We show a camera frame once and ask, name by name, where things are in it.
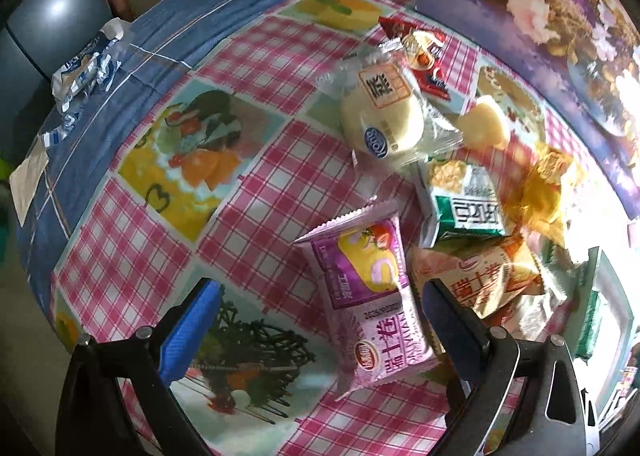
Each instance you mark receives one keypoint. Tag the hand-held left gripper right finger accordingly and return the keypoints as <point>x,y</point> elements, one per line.
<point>450,326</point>

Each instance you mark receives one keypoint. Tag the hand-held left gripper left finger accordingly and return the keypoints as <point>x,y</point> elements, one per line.
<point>192,331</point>

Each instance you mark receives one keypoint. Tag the orange swiss roll packet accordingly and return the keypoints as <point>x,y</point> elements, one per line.
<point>490,276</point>

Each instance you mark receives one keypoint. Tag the purple swiss roll packet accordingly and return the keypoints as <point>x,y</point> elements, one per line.
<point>372,296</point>

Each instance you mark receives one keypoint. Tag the round bun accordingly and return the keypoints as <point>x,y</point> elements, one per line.
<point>387,111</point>

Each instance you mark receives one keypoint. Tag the green and white snack packet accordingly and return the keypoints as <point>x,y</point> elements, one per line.
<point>465,201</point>

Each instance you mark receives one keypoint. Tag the white and green storage box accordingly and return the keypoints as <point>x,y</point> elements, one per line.
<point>607,316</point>

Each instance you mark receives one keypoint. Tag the yellow snack packet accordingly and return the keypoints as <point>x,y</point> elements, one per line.
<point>545,196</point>

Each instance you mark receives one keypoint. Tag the pink checked tablecloth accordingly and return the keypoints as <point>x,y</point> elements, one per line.
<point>260,176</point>

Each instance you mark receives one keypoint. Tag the pale yellow cake wedge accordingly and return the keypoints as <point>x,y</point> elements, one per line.
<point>482,126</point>

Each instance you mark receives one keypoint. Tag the beige paper sheet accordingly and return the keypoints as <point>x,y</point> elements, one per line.
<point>30,183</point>

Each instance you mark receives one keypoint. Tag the small blue and white wrapper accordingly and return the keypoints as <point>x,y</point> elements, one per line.
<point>57,131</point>

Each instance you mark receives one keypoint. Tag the red peanut snack packet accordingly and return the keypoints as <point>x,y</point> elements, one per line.
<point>425,43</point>

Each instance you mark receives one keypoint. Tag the blue checked blanket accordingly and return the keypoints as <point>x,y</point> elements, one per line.
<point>150,46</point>

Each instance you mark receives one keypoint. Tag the dark screen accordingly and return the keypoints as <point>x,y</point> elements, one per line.
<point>55,11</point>

